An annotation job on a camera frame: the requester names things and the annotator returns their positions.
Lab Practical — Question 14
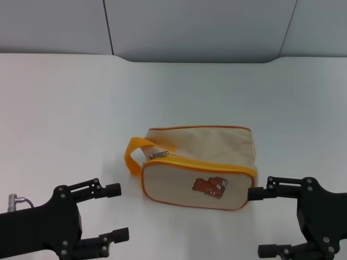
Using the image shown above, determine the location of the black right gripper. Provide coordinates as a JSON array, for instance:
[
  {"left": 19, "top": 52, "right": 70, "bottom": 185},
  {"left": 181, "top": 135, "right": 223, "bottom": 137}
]
[{"left": 247, "top": 175, "right": 347, "bottom": 260}]

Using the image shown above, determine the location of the beige food bag orange trim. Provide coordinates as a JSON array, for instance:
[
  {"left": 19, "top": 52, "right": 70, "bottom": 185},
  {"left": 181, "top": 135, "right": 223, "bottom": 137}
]
[{"left": 124, "top": 125, "right": 257, "bottom": 212}]

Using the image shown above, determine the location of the silver plug with thin cable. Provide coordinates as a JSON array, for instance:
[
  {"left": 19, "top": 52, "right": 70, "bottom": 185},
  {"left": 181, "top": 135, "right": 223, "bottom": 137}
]
[{"left": 8, "top": 193, "right": 35, "bottom": 211}]

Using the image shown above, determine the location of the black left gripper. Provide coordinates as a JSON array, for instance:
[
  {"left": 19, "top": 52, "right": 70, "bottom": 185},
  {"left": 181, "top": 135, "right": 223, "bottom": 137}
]
[{"left": 0, "top": 178, "right": 130, "bottom": 260}]

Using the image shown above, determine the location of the silver zipper pull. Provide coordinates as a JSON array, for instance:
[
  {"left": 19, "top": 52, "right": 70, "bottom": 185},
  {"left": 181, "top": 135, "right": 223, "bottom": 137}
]
[{"left": 149, "top": 150, "right": 170, "bottom": 160}]

